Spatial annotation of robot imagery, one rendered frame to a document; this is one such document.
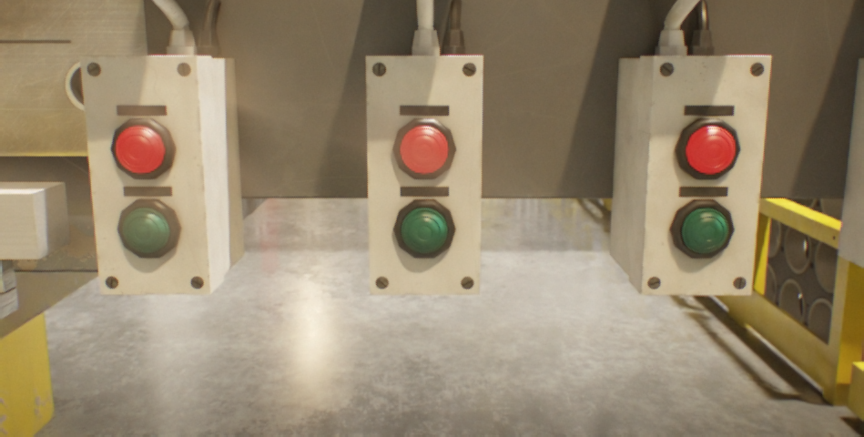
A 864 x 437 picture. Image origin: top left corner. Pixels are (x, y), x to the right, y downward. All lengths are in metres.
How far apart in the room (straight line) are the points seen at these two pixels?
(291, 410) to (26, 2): 1.23
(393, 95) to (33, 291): 0.70
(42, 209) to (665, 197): 0.42
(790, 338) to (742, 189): 1.58
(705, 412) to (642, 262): 1.30
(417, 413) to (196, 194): 1.24
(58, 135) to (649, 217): 0.45
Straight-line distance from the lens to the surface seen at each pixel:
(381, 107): 0.44
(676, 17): 0.53
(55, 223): 0.59
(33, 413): 1.76
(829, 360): 1.90
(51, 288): 1.09
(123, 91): 0.48
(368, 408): 1.69
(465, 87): 0.44
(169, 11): 0.53
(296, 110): 0.54
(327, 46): 0.54
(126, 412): 1.79
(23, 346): 1.70
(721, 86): 0.47
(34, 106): 0.65
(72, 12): 0.63
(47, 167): 0.69
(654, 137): 0.46
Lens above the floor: 0.77
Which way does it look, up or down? 11 degrees down
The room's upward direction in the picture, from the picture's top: straight up
